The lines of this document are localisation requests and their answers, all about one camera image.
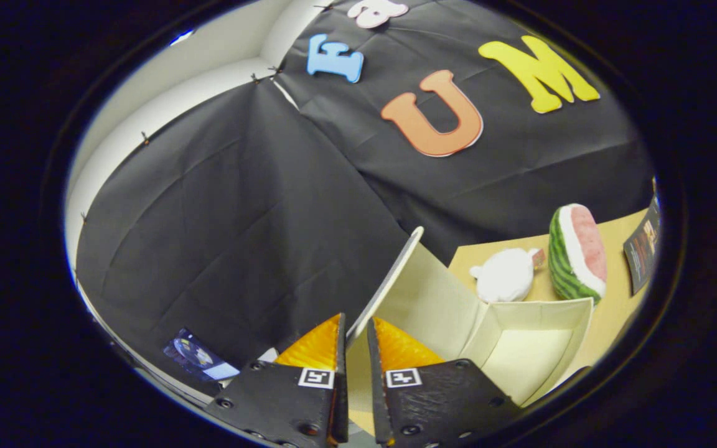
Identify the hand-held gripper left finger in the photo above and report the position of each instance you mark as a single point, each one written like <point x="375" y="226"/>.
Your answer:
<point x="341" y="398"/>

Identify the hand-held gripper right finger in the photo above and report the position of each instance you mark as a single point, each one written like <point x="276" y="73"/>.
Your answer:
<point x="379" y="398"/>

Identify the white storage box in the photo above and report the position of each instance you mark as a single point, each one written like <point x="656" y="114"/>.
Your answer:
<point x="433" y="298"/>

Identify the white plush toy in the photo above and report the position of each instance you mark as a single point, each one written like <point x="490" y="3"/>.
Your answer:
<point x="505" y="277"/>

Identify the black backdrop cloth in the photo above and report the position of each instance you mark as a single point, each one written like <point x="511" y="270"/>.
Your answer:
<point x="240" y="218"/>

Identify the watermelon slice plush toy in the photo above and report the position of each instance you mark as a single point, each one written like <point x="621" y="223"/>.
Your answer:
<point x="573" y="255"/>

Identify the dark cover book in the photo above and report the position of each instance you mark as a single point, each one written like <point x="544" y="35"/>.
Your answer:
<point x="642" y="249"/>

